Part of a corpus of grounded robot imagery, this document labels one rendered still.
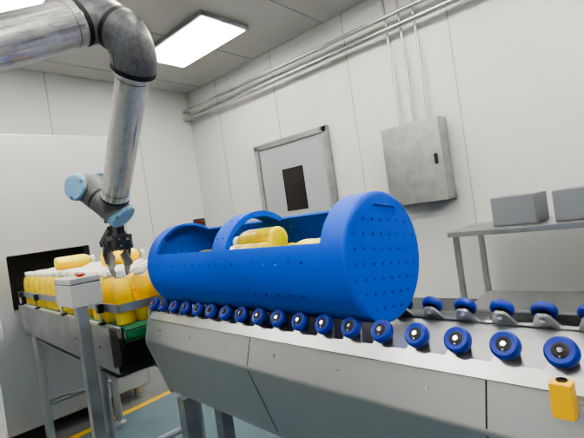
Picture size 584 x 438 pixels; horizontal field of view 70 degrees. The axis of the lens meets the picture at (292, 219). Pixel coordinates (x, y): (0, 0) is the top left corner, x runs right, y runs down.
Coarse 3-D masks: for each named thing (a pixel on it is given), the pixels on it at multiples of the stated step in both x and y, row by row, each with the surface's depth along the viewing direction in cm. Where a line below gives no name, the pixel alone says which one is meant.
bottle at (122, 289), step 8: (120, 280) 152; (128, 280) 154; (112, 288) 152; (120, 288) 151; (128, 288) 153; (120, 296) 151; (128, 296) 152; (128, 312) 152; (120, 320) 151; (128, 320) 151
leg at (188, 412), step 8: (184, 400) 145; (192, 400) 147; (184, 408) 144; (192, 408) 146; (184, 416) 145; (192, 416) 146; (184, 424) 145; (192, 424) 146; (184, 432) 146; (192, 432) 146
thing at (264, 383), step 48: (192, 336) 128; (240, 336) 111; (336, 336) 92; (432, 336) 83; (480, 336) 79; (528, 336) 76; (576, 336) 72; (192, 384) 138; (240, 384) 114; (288, 384) 96; (336, 384) 85; (384, 384) 77; (432, 384) 71; (480, 384) 65; (288, 432) 108; (336, 432) 92; (384, 432) 80; (432, 432) 71; (480, 432) 64; (528, 432) 59; (576, 432) 55
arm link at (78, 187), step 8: (72, 176) 136; (80, 176) 135; (88, 176) 138; (96, 176) 143; (64, 184) 137; (72, 184) 136; (80, 184) 135; (88, 184) 137; (96, 184) 138; (72, 192) 136; (80, 192) 135; (88, 192) 136; (80, 200) 138; (88, 200) 136
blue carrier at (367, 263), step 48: (384, 192) 92; (192, 240) 155; (288, 240) 130; (336, 240) 82; (384, 240) 89; (192, 288) 124; (240, 288) 106; (288, 288) 93; (336, 288) 82; (384, 288) 88
